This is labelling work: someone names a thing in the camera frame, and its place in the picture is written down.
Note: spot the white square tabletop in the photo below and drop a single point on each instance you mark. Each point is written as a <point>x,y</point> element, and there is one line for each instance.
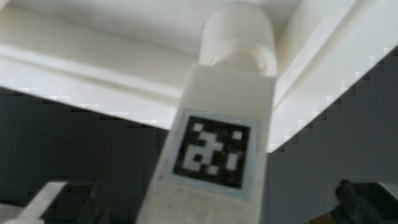
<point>99,52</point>

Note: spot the white table leg with tag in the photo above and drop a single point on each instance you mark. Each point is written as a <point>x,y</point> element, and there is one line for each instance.
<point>207,184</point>

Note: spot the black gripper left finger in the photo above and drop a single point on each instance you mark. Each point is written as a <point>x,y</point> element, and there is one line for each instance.
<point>77,208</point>

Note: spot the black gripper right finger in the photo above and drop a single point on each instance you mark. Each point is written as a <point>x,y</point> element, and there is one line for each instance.
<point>367,203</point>

